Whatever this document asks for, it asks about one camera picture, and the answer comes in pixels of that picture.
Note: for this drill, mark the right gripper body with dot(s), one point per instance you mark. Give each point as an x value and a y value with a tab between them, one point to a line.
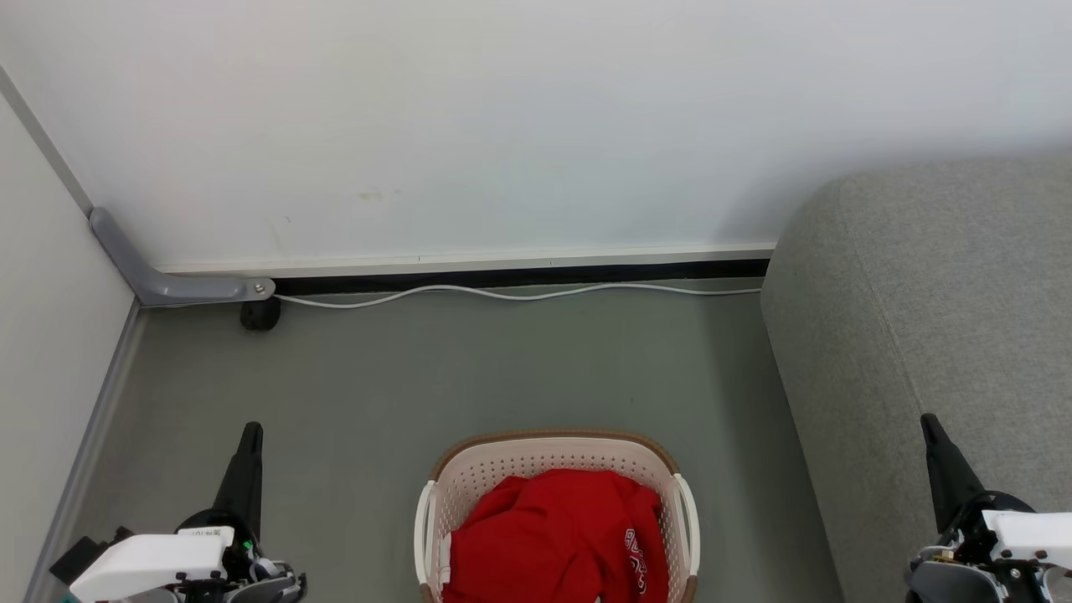
963	574

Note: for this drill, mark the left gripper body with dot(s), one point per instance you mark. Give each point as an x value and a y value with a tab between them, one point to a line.
272	582

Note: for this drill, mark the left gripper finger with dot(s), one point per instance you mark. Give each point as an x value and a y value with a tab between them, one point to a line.
244	473

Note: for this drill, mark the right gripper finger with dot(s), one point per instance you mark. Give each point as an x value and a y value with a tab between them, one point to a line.
948	469

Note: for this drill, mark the red shirt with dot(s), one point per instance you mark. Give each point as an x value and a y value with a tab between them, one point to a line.
553	536

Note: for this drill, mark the grey fabric sofa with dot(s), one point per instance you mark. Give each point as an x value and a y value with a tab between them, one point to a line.
938	318

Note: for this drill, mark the black caster wheel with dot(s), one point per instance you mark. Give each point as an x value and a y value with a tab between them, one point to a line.
260	314

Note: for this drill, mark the grey metal partition foot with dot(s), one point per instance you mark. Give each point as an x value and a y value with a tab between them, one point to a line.
167	287

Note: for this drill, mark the beige perforated laundry basket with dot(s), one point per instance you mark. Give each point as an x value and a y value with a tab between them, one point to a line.
553	456

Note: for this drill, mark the black baseboard strip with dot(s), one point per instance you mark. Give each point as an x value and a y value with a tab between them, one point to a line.
519	275

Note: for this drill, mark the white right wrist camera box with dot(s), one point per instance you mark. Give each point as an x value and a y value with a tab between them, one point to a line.
1034	528

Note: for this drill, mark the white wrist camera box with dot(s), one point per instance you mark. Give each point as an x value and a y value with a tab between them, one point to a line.
146	561
1034	528

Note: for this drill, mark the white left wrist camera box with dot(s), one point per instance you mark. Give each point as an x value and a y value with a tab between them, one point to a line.
146	561

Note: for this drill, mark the grey partition corner post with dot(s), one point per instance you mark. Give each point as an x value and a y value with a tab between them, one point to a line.
46	138

